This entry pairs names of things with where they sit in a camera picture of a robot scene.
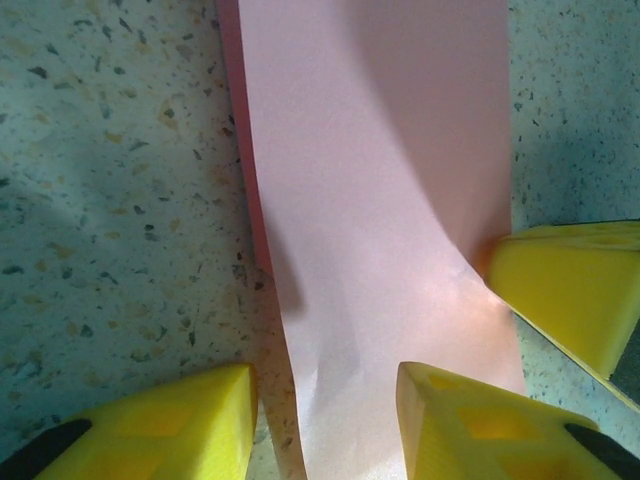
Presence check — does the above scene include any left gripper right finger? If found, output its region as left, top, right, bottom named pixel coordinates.
left=396, top=361, right=640, bottom=480

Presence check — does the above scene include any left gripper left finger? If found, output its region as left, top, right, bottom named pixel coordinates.
left=0, top=363, right=259, bottom=480

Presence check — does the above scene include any pink paper sheet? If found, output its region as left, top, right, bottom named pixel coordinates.
left=216, top=0, right=527, bottom=480

